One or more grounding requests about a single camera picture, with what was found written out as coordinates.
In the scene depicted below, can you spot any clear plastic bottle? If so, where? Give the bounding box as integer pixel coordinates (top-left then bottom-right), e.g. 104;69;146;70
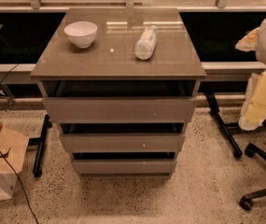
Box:
134;26;157;60

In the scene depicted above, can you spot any grey bottom drawer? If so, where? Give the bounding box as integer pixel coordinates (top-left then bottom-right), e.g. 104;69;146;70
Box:
72;152;177;175

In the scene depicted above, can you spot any grey top drawer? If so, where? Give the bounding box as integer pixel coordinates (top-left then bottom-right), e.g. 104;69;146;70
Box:
43;80;195;123

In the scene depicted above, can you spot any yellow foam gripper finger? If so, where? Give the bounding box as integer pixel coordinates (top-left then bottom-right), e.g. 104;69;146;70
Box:
235;27;266;131

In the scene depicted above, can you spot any grey drawer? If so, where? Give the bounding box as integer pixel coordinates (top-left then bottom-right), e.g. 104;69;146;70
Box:
43;80;195;123
72;152;177;175
60;123;185;153

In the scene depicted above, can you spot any grey drawer cabinet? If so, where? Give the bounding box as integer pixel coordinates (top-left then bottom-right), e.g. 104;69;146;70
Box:
29;7;207;179

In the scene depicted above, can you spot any black right table leg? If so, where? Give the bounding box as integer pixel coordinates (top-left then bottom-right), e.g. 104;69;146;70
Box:
204;91;266;160

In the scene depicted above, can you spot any cardboard box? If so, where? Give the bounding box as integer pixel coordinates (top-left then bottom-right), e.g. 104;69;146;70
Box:
0;121;29;201

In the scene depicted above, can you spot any grey middle drawer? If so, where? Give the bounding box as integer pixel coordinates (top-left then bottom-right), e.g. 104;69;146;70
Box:
60;123;185;153

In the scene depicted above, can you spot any black left table leg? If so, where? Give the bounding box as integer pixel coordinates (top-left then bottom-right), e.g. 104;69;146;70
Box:
28;115;52;177

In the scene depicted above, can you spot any black office chair base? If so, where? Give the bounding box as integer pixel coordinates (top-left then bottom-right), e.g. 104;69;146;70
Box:
238;101;266;212

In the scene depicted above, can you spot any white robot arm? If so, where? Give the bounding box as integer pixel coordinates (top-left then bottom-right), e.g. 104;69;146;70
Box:
235;18;266;131

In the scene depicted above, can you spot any white ceramic bowl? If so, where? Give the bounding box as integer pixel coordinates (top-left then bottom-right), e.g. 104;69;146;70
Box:
64;21;97;48

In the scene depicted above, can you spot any black floor cable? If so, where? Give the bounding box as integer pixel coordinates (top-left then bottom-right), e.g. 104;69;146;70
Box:
0;121;40;224

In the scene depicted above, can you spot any black table leg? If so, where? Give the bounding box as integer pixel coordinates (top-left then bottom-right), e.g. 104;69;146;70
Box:
28;115;52;177
204;91;266;160

